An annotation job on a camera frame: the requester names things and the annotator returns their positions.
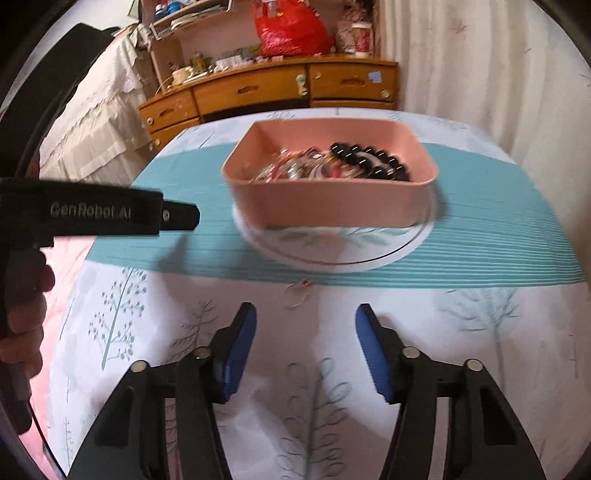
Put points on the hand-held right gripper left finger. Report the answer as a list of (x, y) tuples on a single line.
[(240, 350)]

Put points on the red and white cup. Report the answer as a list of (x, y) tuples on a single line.
[(361, 39)]

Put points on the tree print tablecloth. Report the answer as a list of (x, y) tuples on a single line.
[(461, 221)]

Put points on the white lace furniture cover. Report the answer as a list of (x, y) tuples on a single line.
[(101, 120)]

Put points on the white round plate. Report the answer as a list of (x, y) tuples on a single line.
[(323, 249)]

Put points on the red plastic bag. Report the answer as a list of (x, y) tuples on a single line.
[(291, 32)]

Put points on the white leaf print curtain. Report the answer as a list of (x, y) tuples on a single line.
[(485, 69)]

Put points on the thin silver hoop earring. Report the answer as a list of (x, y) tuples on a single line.
[(295, 288)]

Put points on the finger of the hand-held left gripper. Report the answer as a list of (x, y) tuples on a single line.
[(182, 217)]

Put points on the wooden desk with drawers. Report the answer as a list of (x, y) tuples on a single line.
[(249, 90)]

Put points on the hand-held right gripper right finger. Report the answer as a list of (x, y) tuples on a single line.
[(374, 350)]

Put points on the person's left hand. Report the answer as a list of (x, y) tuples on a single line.
[(27, 318)]

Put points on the wooden desk hutch shelf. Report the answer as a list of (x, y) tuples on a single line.
[(159, 57)]

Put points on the pink plastic box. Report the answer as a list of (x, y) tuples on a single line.
[(323, 203)]

